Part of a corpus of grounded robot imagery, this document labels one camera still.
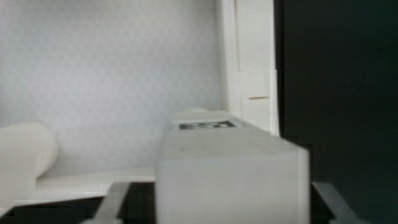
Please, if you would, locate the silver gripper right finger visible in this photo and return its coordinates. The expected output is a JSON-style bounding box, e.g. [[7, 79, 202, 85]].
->
[[313, 182, 371, 224]]

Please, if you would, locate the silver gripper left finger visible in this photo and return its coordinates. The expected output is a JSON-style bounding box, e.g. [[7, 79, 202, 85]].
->
[[82, 182, 130, 224]]

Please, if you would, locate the white desk leg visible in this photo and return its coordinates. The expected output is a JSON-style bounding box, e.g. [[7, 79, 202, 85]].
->
[[0, 122, 58, 216], [154, 108, 311, 224]]

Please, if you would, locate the white desk top tray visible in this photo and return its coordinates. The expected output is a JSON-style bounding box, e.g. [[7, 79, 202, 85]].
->
[[0, 0, 279, 204]]

